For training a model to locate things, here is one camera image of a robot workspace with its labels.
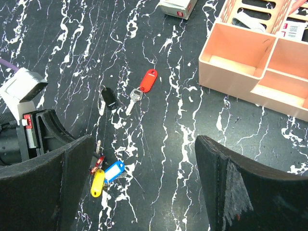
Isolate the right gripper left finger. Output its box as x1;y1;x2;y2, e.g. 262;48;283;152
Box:
0;135;94;231

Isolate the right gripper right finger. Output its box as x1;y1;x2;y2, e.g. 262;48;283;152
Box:
194;135;308;231

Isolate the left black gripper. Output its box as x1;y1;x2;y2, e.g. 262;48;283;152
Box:
0;109;75;166

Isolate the key with yellow tag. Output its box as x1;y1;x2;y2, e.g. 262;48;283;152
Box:
90;140;105;198

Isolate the red S carabiner keyring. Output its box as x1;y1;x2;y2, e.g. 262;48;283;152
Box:
90;156;105;175

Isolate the key with red tag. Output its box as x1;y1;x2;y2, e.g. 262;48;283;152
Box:
126;69;158;116

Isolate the key with black tag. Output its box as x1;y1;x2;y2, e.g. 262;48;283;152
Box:
98;85;118;116

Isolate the key with blue tag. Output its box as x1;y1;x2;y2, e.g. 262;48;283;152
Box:
104;161;125;184

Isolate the pink desk organizer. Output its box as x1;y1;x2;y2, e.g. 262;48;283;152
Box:
199;0;308;120

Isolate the grey tape roll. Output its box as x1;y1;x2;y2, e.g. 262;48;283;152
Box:
231;12;266;32

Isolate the white cardboard box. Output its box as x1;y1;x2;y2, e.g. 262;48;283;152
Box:
158;0;197;20

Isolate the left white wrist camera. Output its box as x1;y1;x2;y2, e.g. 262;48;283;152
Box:
0;66;48;124

